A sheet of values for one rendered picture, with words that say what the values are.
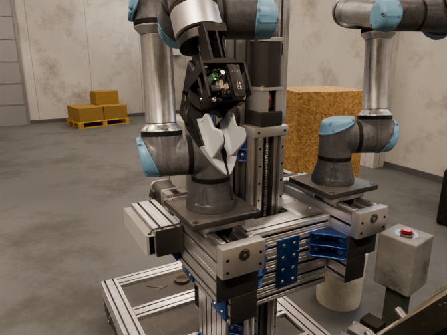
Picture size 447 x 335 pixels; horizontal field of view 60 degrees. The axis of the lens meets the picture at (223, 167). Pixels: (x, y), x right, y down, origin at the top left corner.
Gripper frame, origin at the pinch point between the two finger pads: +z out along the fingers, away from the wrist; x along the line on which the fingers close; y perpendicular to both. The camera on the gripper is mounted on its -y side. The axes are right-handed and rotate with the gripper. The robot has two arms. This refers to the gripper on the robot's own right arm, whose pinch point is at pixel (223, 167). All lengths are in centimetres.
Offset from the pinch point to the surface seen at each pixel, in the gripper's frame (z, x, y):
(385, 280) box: 37, 72, -45
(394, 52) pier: -155, 407, -255
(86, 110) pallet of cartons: -284, 107, -751
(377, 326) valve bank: 44, 53, -34
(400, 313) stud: 39, 49, -21
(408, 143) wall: -39, 414, -279
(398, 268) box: 34, 73, -39
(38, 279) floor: 17, -27, -253
